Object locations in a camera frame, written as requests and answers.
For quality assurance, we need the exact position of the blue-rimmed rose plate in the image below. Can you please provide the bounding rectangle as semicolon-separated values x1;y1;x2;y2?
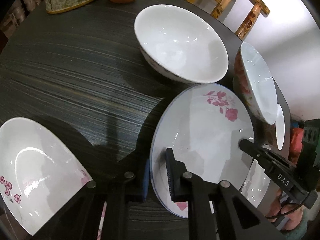
150;83;254;218

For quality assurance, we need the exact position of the white pink-flower plate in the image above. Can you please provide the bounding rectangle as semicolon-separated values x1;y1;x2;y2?
1;117;93;236

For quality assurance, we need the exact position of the white plate underneath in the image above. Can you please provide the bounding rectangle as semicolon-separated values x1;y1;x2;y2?
241;160;270;207

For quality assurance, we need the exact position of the rose-patterned small bowl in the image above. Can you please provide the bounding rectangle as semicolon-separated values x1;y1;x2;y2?
234;42;278;125

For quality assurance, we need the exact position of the large white bowl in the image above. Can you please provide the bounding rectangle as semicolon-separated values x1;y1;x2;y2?
134;4;229;83

